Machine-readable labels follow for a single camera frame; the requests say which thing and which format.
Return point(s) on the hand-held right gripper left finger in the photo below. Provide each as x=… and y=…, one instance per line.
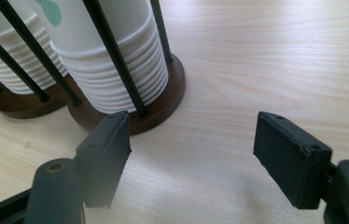
x=104, y=155

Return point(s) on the wooden cup holder black rods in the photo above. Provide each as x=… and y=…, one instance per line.
x=163, y=109

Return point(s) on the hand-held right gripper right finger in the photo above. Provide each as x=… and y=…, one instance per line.
x=287, y=161

